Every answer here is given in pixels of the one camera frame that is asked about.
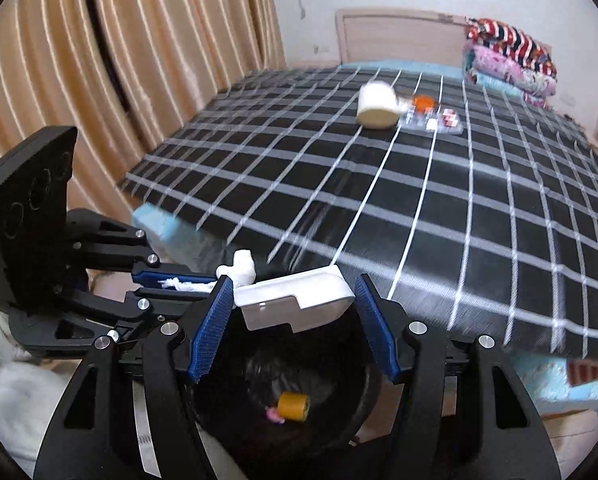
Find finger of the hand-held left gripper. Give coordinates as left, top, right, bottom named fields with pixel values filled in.
left=66, top=208, right=219, bottom=287
left=54, top=285, right=215, bottom=343

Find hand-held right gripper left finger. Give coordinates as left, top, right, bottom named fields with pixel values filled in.
left=33, top=275, right=235, bottom=480

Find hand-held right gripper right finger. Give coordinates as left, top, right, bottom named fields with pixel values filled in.
left=353, top=273, right=563, bottom=480

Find white tissue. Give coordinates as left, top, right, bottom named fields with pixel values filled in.
left=160, top=250, right=256, bottom=293

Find white plastic box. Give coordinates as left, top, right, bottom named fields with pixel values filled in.
left=234, top=265, right=356, bottom=333

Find black bin with liner bag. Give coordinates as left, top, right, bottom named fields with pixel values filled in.
left=179, top=270, right=386, bottom=480

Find black white checked blanket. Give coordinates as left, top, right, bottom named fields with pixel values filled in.
left=120, top=62, right=598, bottom=363

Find person's white jacket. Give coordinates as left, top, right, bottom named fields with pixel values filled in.
left=0, top=265, right=87, bottom=466

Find beige pleated curtain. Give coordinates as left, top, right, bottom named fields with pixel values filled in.
left=0, top=0, right=287, bottom=223

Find clear blister tray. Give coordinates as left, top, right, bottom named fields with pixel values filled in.
left=396, top=104, right=464, bottom=135

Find white toilet paper roll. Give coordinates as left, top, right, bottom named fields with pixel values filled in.
left=355, top=80, right=400, bottom=129

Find wooden headboard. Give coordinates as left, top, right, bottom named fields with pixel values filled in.
left=335, top=7, right=480, bottom=68

